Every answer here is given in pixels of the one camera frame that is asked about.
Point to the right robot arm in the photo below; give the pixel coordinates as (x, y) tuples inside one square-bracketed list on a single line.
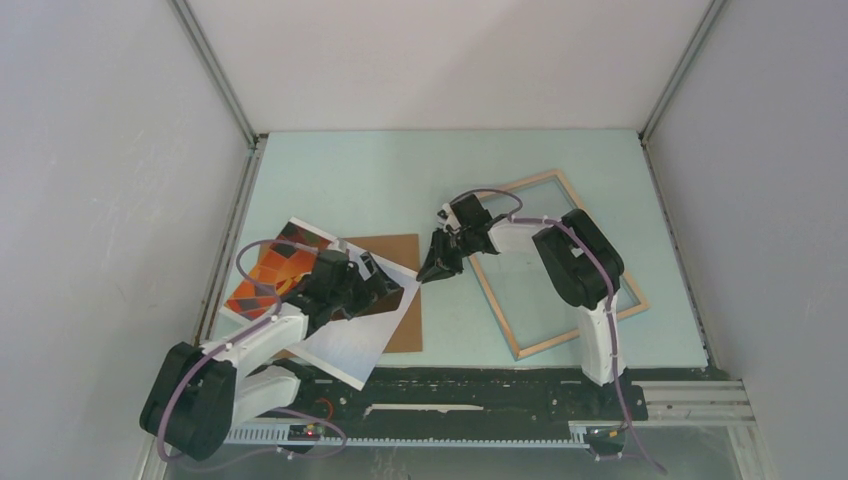
[(583, 266)]

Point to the dark brown wooden block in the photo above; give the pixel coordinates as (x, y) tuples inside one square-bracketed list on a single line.
[(374, 303)]

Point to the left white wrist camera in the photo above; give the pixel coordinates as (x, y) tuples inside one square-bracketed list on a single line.
[(343, 246)]

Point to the corner aluminium post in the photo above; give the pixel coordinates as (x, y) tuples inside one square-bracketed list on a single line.
[(685, 63), (207, 56)]

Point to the wooden picture frame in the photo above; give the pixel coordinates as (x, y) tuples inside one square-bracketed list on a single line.
[(528, 311)]

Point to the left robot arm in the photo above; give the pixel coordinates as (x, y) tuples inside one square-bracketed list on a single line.
[(202, 392)]

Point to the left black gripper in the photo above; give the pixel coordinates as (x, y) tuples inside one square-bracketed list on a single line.
[(379, 282)]

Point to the right corner aluminium post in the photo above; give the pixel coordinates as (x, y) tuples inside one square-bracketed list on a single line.
[(685, 63)]

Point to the aluminium mounting profile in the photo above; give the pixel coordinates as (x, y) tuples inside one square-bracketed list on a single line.
[(674, 398)]

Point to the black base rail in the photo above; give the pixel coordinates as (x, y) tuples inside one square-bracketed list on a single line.
[(466, 404)]

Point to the colourful balloon photo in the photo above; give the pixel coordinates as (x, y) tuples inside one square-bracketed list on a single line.
[(346, 349)]

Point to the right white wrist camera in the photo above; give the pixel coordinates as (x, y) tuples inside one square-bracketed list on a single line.
[(444, 214)]

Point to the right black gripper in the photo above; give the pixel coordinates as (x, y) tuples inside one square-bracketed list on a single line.
[(438, 264)]

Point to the brown backing board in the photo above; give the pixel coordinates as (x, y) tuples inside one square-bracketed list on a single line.
[(289, 265)]

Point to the left corner aluminium post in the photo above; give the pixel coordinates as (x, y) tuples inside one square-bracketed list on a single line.
[(207, 56)]

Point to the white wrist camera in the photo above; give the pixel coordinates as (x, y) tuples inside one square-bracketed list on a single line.
[(444, 214), (343, 246)]

